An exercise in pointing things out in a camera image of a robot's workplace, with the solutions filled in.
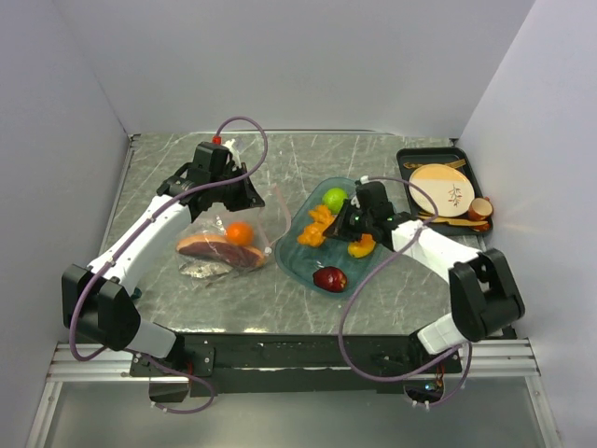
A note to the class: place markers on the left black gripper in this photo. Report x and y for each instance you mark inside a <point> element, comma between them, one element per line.
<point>249,198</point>

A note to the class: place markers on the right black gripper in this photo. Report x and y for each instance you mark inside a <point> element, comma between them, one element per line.
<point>339,227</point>

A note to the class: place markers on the green apple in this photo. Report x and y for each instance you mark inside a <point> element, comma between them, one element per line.
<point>334,199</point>

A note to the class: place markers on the orange mango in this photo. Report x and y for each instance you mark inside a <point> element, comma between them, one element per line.
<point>362,248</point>

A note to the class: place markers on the teal transparent food tray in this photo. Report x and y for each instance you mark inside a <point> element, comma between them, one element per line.
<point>300,262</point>

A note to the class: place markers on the orange tangerine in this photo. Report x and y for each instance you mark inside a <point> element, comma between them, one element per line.
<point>240,233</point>

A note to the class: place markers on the red apple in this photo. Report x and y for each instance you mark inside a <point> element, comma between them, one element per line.
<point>330,279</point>

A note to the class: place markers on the clear zip top bag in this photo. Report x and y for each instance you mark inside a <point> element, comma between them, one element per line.
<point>270,223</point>

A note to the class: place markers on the sliced ham piece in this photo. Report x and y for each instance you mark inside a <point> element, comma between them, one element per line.
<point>213,246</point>

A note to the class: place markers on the grey toy fish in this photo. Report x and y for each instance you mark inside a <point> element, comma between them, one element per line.
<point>201,269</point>

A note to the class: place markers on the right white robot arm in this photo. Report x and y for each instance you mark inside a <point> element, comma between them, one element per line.
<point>483,293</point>

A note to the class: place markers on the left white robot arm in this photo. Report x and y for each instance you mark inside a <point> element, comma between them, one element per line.
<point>97,298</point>

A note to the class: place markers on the wooden spoon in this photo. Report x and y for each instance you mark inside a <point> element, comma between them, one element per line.
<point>434,215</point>

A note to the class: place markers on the cream and orange plate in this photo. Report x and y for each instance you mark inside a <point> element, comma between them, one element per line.
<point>450,190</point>

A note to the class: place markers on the wooden fork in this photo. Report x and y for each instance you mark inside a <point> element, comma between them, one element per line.
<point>453,164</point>

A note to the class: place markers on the small brown ceramic cup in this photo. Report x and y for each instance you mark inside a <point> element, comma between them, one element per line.
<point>480,209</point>

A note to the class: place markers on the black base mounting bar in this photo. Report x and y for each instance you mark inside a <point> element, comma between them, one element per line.
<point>226,363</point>

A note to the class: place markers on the aluminium rail frame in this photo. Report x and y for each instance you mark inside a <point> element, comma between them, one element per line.
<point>490,359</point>

